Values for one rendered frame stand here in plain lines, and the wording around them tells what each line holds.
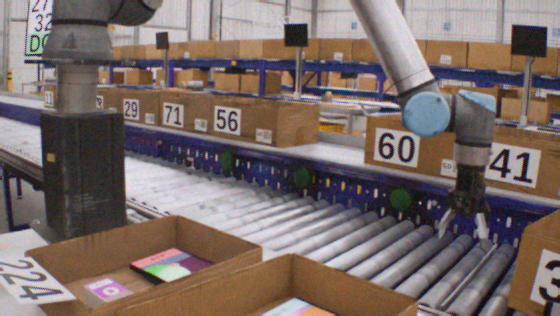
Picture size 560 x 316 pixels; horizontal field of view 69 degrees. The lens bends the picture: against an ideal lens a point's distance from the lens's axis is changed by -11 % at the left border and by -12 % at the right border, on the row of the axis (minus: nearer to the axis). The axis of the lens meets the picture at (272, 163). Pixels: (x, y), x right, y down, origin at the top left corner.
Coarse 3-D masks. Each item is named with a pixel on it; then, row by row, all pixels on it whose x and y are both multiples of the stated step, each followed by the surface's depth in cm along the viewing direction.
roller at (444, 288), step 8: (488, 240) 123; (480, 248) 117; (488, 248) 119; (472, 256) 112; (480, 256) 113; (456, 264) 108; (464, 264) 107; (472, 264) 108; (448, 272) 104; (456, 272) 102; (464, 272) 103; (440, 280) 99; (448, 280) 98; (456, 280) 99; (432, 288) 95; (440, 288) 94; (448, 288) 95; (424, 296) 91; (432, 296) 90; (440, 296) 91; (448, 296) 93; (424, 304) 88; (432, 304) 88; (440, 304) 90
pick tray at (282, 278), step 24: (264, 264) 83; (288, 264) 87; (312, 264) 84; (192, 288) 71; (216, 288) 75; (240, 288) 79; (264, 288) 84; (288, 288) 89; (312, 288) 85; (336, 288) 81; (360, 288) 77; (384, 288) 73; (120, 312) 62; (144, 312) 65; (168, 312) 69; (192, 312) 72; (216, 312) 76; (240, 312) 80; (264, 312) 82; (336, 312) 81; (360, 312) 77; (384, 312) 74; (408, 312) 66
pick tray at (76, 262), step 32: (160, 224) 104; (192, 224) 104; (32, 256) 81; (64, 256) 86; (96, 256) 92; (128, 256) 98; (224, 256) 98; (256, 256) 89; (128, 288) 87; (160, 288) 71
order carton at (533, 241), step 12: (552, 216) 92; (528, 228) 83; (540, 228) 88; (552, 228) 94; (528, 240) 81; (540, 240) 79; (552, 240) 76; (528, 252) 81; (540, 252) 79; (516, 264) 83; (528, 264) 81; (516, 276) 83; (528, 276) 81; (516, 288) 83; (528, 288) 81; (516, 300) 83; (528, 300) 81; (528, 312) 81; (540, 312) 79
